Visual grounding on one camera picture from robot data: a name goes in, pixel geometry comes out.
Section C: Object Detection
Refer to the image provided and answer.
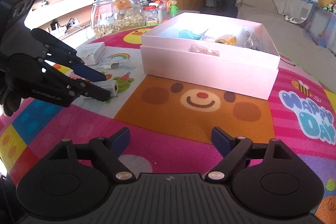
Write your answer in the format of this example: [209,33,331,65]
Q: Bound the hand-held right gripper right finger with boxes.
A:
[203,127,290,184]

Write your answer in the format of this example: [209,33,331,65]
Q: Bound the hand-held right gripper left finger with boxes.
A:
[49,127,137,184]

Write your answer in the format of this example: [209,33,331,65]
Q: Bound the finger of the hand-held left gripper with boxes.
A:
[42,64,111,102]
[31,28,107,82]

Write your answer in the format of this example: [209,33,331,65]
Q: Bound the white USB adapter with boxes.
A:
[79,63,120,100]

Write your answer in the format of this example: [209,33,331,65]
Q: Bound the pink cardboard box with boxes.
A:
[139,12,281,101]

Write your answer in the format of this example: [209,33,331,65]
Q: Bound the teal plastic toy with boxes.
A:
[179,29,202,41]

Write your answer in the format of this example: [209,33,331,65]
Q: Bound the person's left hand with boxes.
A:
[0,74,23,117]

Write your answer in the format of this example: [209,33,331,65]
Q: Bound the white cardboard box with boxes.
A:
[76,42,106,66]

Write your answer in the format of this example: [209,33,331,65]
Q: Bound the colourful printed play mat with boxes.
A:
[0,26,336,224]

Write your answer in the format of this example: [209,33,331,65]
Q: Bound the glass jar of peanuts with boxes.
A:
[91,0,146,39]

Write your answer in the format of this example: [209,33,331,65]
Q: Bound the white TV cabinet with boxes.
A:
[26,0,126,39]

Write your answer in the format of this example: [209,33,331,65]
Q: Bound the small jar red lid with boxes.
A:
[144,5,159,26]

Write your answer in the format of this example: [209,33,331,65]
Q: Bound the clear packet red contents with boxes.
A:
[189,44,220,56]

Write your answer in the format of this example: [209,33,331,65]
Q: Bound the green gumball toy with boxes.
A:
[168,0,180,19]

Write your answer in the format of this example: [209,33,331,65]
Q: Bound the clear plastic bag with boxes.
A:
[244,30,263,52]

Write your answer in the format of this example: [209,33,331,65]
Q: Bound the grey sofa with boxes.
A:
[234,0,336,77]

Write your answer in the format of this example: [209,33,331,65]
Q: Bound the shiny picture box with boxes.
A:
[304,2,336,46]

